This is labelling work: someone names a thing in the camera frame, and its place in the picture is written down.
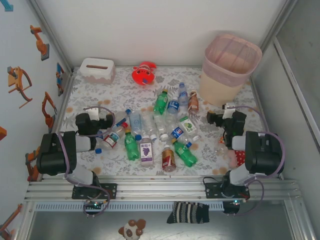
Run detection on clear bottle red cap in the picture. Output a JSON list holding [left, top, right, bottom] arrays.
[[109, 117, 129, 136]]

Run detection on red label clear bottle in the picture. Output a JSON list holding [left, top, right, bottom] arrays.
[[94, 131, 120, 155]]

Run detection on brown drink bottle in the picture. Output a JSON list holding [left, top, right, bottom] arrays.
[[187, 90, 200, 116]]

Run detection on lime label clear bottle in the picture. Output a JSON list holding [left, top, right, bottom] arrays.
[[177, 115, 202, 143]]

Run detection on clear bottle blue cap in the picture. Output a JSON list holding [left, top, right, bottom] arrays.
[[124, 108, 144, 141]]

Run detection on beige bin with pink mesh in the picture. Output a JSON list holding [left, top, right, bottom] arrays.
[[198, 34, 263, 107]]

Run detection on green bottle yellow cap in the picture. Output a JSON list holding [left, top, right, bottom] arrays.
[[124, 128, 140, 161], [171, 138, 198, 168]]

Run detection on small clear bottle orange cap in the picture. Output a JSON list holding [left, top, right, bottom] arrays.
[[215, 136, 232, 161]]

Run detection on pepsi label clear bottle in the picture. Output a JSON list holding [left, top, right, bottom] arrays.
[[170, 126, 193, 149]]

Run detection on blue label water bottle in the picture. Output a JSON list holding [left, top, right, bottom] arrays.
[[164, 96, 181, 126]]

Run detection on grape juice bottle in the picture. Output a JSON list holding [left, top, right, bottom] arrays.
[[139, 134, 154, 168]]

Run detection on clear bottle white cap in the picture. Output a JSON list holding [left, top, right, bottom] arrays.
[[152, 113, 170, 141]]

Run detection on green bottle dark cap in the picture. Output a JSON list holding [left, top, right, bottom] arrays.
[[152, 89, 169, 116]]

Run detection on red gold label bottle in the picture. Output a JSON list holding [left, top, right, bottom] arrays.
[[161, 144, 177, 173]]

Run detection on pink plush toy dotted dress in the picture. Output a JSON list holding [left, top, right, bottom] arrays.
[[226, 148, 247, 168]]

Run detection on floral table cloth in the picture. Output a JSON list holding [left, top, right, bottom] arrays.
[[53, 66, 283, 177]]

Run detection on white tissue box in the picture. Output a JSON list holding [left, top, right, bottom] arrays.
[[79, 57, 116, 85]]

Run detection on red plush toy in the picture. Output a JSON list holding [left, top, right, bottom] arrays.
[[131, 61, 157, 87]]

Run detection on small controller board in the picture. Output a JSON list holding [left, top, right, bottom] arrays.
[[83, 199, 105, 210], [223, 199, 241, 215]]

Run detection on black striped sock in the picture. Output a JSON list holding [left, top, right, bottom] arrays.
[[166, 201, 210, 225]]

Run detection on brown white plush dog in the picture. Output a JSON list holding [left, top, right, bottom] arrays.
[[117, 218, 147, 240]]

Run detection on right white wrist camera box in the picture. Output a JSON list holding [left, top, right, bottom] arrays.
[[221, 101, 237, 119]]

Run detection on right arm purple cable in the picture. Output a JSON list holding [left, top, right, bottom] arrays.
[[224, 104, 286, 218]]

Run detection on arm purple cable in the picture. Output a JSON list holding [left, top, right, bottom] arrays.
[[56, 106, 116, 219], [224, 104, 286, 218]]

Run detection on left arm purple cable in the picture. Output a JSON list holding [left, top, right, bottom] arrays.
[[56, 106, 116, 219]]

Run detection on blue orange wall sticker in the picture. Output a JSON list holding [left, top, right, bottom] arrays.
[[56, 62, 65, 97]]

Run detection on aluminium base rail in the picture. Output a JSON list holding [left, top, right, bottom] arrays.
[[24, 174, 302, 202]]

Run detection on orange gripper wall sticker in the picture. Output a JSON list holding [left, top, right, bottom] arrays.
[[6, 66, 33, 109]]

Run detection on white slotted cable duct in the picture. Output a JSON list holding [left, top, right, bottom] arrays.
[[33, 201, 226, 213]]

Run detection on aluminium frame post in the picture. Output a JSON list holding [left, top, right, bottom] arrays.
[[258, 0, 300, 51], [26, 0, 74, 73]]

